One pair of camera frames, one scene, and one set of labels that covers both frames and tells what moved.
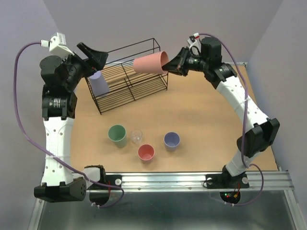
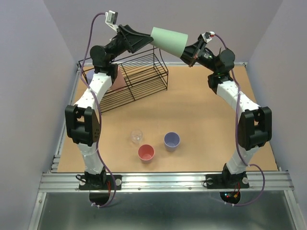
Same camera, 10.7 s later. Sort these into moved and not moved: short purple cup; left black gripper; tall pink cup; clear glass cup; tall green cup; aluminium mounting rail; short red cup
Moved: tall pink cup; left black gripper; tall green cup
Not moved: short red cup; clear glass cup; short purple cup; aluminium mounting rail
